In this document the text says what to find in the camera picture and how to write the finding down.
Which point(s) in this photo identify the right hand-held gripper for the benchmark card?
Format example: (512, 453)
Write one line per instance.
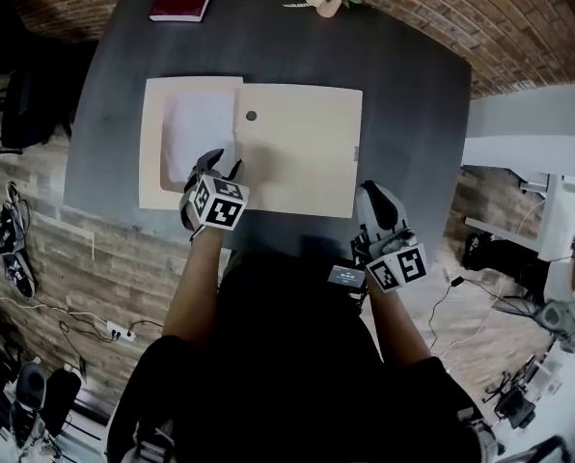
(396, 265)

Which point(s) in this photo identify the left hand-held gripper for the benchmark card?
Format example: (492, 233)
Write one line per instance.
(217, 205)

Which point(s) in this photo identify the white A4 paper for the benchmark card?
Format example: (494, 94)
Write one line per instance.
(196, 123)

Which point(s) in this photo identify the beige folder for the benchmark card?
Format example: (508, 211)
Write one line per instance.
(302, 152)

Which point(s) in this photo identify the person's right forearm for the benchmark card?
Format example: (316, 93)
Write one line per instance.
(398, 326)

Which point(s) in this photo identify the person's left forearm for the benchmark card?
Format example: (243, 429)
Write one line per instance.
(196, 287)

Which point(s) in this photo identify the small black screen device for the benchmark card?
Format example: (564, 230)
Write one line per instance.
(346, 278)

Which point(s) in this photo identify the black power adapter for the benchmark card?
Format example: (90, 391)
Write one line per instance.
(457, 281)

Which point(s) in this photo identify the dark grey desk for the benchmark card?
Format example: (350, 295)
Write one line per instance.
(403, 89)

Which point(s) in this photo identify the large white desk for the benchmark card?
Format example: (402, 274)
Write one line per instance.
(533, 118)

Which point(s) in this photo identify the person's black shirt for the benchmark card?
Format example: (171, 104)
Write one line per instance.
(292, 369)

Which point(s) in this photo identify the white power strip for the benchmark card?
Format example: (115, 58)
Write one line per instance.
(121, 332)

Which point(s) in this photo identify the grey floor fan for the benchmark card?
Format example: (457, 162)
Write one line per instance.
(557, 316)

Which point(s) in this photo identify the black office chair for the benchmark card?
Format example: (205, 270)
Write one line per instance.
(27, 94)

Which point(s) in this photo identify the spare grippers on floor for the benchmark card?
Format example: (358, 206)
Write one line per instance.
(15, 253)

